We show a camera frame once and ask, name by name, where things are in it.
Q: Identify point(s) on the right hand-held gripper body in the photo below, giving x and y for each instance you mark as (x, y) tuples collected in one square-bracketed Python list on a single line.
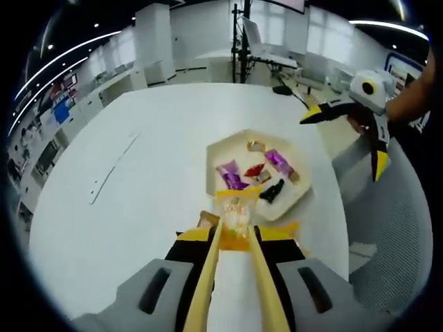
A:
[(379, 98)]

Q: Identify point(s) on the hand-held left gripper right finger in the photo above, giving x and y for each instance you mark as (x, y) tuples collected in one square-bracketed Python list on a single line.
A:
[(325, 294)]

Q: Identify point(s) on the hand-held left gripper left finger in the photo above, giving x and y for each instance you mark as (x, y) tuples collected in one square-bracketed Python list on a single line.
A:
[(145, 290)]

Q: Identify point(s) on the purple food packet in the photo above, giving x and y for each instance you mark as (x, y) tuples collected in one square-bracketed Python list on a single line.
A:
[(281, 164), (231, 174)]

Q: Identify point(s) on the golden brown food bar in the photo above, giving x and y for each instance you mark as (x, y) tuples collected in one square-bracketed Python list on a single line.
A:
[(207, 219)]

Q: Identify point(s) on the small red food packet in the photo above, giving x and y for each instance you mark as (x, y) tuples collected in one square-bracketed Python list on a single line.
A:
[(254, 170)]

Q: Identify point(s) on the cream hexagonal container tray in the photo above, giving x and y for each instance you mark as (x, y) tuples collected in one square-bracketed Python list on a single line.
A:
[(239, 148)]

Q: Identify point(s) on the small black food packet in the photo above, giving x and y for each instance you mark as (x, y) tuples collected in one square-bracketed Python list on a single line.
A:
[(271, 193)]

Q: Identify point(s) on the person's right hand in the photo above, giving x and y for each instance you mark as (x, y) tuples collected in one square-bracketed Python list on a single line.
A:
[(360, 124)]

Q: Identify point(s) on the blue framed sign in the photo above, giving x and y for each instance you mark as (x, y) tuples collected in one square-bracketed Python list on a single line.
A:
[(403, 65)]

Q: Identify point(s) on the small black table object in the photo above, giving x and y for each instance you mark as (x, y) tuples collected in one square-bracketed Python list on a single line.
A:
[(282, 90)]

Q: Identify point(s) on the grey mesh office chair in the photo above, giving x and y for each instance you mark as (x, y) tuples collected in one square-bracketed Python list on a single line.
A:
[(391, 224)]

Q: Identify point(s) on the white tilted panel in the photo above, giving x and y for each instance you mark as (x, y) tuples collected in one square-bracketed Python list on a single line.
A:
[(254, 36)]

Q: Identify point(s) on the black tripod stand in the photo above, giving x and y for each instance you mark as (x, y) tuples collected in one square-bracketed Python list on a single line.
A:
[(242, 41)]

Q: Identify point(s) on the white square pillar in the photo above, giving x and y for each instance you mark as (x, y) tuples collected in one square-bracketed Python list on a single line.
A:
[(154, 45)]

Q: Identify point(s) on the blue box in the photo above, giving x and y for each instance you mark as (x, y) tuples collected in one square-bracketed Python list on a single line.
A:
[(61, 113)]

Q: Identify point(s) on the white cabinet row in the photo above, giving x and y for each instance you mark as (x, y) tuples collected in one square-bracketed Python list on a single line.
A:
[(117, 86)]

